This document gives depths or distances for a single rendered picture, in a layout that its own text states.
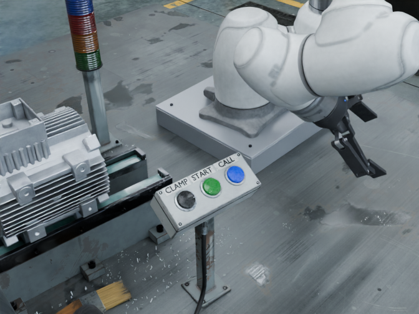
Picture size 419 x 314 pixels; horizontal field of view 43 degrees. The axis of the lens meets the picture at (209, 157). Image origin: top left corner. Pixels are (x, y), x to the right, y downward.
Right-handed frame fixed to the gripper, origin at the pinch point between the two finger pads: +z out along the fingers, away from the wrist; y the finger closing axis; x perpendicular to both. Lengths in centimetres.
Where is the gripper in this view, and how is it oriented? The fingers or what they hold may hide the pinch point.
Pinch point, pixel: (372, 144)
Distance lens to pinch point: 115.8
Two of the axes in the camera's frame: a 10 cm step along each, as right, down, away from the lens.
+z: 6.8, 3.6, 6.4
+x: 7.3, -3.2, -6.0
